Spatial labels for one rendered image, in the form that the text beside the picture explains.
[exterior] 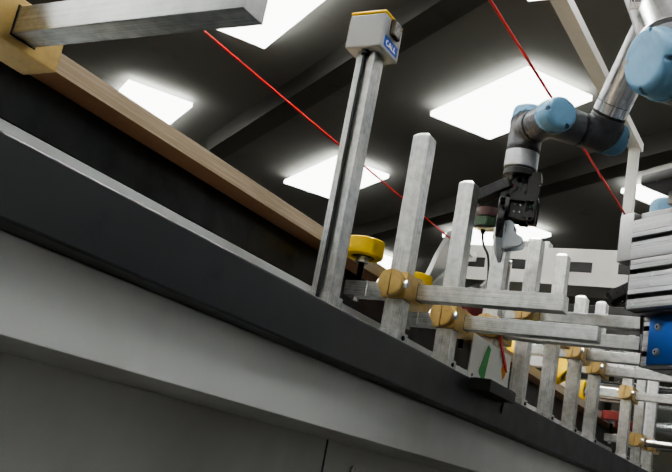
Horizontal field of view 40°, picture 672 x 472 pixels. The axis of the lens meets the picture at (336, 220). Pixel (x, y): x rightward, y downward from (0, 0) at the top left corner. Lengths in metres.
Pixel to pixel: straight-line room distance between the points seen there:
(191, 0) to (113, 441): 0.79
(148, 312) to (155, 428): 0.39
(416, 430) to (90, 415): 0.71
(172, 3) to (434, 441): 1.29
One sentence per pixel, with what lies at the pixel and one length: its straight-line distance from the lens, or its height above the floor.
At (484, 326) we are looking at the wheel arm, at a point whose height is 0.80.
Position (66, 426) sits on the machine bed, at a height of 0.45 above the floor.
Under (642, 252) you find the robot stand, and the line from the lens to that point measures 1.67.
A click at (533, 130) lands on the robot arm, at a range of 2.03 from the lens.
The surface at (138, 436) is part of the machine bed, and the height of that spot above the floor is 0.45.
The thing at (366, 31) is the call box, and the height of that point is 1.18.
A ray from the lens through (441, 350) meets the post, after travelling 1.91.
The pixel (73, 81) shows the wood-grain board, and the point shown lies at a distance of 1.26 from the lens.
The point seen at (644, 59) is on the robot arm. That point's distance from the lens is 1.63.
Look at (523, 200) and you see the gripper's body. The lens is 2.03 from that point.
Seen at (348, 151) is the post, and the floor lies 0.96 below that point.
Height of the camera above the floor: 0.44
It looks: 16 degrees up
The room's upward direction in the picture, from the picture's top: 11 degrees clockwise
